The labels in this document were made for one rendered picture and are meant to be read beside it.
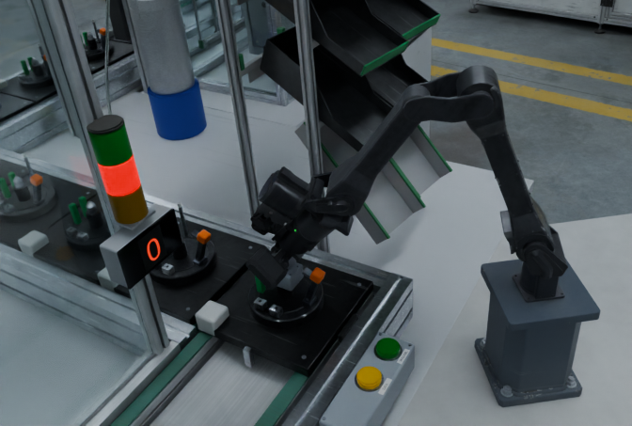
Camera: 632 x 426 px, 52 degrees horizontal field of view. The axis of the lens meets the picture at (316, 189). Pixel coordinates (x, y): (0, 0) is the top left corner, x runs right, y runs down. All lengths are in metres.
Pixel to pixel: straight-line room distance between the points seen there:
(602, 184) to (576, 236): 1.81
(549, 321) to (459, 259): 0.44
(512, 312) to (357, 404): 0.28
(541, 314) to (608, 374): 0.26
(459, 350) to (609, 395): 0.26
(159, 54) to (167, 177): 0.35
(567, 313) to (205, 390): 0.61
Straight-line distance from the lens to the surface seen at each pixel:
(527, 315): 1.08
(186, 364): 1.20
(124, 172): 0.94
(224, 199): 1.72
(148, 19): 1.90
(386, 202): 1.35
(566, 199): 3.24
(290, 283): 1.15
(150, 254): 1.02
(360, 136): 1.23
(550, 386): 1.22
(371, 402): 1.07
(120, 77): 2.40
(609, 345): 1.35
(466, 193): 1.68
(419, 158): 1.48
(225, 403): 1.16
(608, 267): 1.52
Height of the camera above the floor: 1.81
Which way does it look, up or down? 34 degrees down
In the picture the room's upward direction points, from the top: 5 degrees counter-clockwise
